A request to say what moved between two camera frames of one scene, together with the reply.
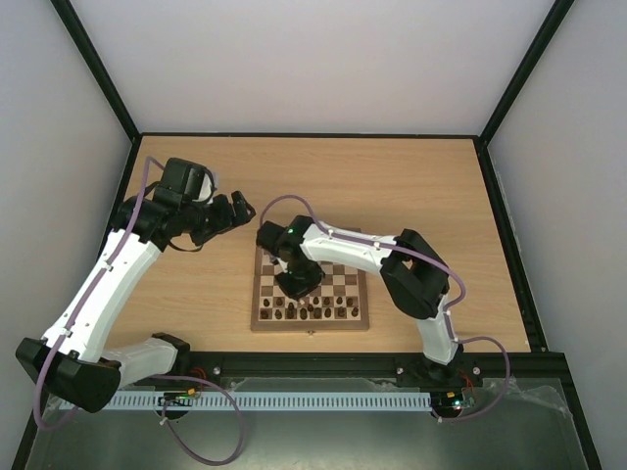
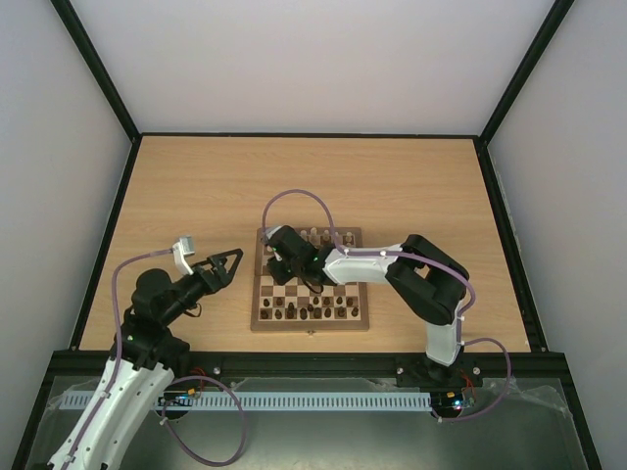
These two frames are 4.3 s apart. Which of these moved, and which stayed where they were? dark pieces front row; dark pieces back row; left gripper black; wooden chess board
Moved: left gripper black
Stayed: dark pieces front row; wooden chess board; dark pieces back row
